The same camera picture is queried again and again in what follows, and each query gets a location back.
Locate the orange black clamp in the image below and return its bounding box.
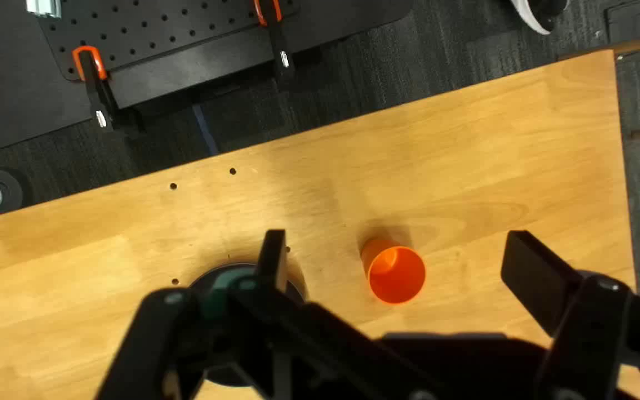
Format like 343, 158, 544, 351
72, 44, 116, 130
252, 0, 293, 72

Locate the orange black clamp right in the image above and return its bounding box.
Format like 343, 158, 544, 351
252, 0, 293, 72

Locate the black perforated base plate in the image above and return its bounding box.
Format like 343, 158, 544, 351
18, 0, 415, 119

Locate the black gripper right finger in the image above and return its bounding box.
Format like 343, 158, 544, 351
501, 231, 584, 336

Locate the white black round object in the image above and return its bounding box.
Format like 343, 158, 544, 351
511, 0, 572, 35

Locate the orange black clamp left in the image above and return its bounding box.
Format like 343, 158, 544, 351
72, 44, 116, 130

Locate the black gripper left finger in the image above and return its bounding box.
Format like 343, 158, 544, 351
259, 230, 288, 292

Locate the orange plastic cup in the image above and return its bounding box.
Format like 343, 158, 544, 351
360, 236, 428, 305

